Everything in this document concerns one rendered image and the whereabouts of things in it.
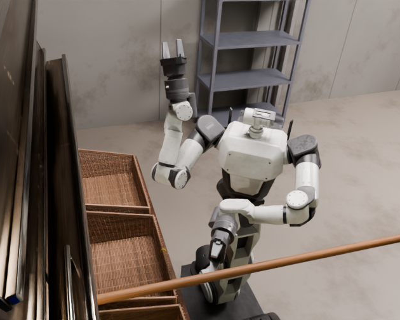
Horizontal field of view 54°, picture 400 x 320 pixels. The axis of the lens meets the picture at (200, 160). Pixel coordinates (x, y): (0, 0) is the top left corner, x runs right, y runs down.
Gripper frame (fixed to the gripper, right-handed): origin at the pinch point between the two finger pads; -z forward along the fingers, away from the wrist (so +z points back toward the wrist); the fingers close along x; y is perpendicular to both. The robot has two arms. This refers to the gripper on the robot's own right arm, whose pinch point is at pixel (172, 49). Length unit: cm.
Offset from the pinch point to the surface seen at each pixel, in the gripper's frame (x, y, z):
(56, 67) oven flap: -86, 6, 0
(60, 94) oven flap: -59, 19, 13
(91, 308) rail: 39, 65, 57
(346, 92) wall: -144, -425, 63
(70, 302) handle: 38, 69, 54
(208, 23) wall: -188, -212, -35
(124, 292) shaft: 19, 46, 71
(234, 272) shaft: 35, 14, 74
